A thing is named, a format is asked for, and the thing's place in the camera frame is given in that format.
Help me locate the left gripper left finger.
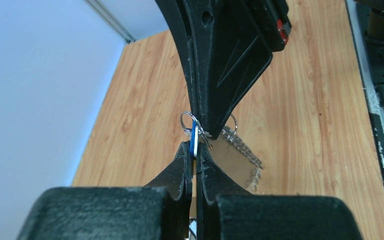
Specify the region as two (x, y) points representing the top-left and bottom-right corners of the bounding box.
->
(17, 141), (192, 240)

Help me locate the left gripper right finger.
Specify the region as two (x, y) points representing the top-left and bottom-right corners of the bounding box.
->
(196, 143), (362, 240)

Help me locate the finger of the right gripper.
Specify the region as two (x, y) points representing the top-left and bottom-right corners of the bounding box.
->
(155, 0), (202, 121)
(185, 0), (273, 140)

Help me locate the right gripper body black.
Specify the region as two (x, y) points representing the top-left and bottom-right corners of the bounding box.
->
(246, 0), (292, 52)

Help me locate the clear keyring holder with rings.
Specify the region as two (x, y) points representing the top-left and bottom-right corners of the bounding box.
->
(179, 111), (263, 193)

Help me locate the blue key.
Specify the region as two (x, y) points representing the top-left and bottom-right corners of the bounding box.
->
(189, 120), (199, 159)

